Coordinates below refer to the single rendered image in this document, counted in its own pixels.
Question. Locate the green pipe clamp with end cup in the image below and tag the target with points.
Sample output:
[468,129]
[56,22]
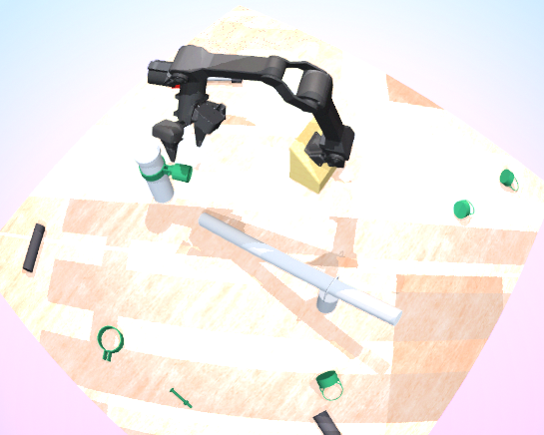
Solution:
[177,171]

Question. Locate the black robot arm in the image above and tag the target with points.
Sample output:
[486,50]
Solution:
[193,65]

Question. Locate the grey metal pipe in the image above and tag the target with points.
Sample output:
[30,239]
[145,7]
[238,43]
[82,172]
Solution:
[302,270]

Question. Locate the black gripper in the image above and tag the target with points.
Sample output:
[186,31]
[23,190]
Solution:
[171,133]

